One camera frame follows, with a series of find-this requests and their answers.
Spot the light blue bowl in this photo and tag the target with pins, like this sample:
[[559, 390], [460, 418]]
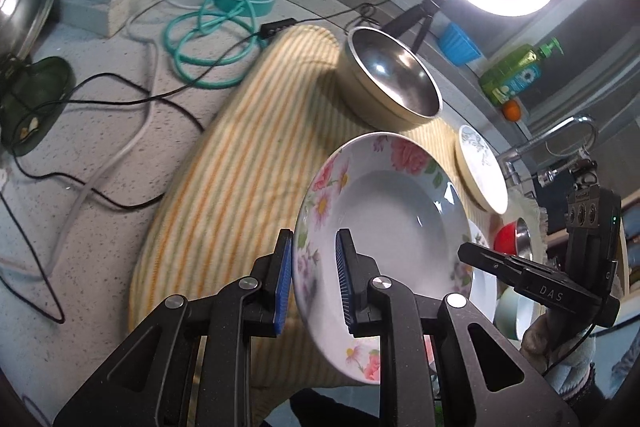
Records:
[[512, 312]]

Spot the yellow striped towel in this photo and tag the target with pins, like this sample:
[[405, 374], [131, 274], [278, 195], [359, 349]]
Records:
[[240, 167]]

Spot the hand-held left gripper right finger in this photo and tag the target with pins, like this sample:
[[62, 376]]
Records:
[[344, 277]]

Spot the blue ribbed cup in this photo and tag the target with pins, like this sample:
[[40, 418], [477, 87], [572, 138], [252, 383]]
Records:
[[457, 44]]

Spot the red steel bowl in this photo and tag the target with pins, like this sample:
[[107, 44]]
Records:
[[505, 237]]

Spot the floral print plate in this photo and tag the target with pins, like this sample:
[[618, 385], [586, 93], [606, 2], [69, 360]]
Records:
[[482, 287], [390, 217]]

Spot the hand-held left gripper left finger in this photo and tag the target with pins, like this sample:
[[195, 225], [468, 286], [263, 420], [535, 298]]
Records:
[[284, 287]]

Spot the white plate grey leaf print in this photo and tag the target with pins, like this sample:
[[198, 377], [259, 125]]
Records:
[[482, 172]]

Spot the person's right forearm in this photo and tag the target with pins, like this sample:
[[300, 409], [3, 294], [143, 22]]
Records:
[[585, 387]]

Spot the person's right hand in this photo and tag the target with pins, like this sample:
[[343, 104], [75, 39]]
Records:
[[540, 334]]

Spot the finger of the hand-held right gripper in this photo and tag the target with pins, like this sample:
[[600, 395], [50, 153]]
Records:
[[492, 264]]

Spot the stainless steel bowl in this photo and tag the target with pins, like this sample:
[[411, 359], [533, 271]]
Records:
[[395, 72]]

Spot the orange fruit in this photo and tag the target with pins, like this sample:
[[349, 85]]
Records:
[[511, 111]]

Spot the green dish soap bottle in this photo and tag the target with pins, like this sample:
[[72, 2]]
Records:
[[510, 77]]

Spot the chrome faucet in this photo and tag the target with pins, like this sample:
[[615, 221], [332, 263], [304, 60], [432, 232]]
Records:
[[515, 157]]

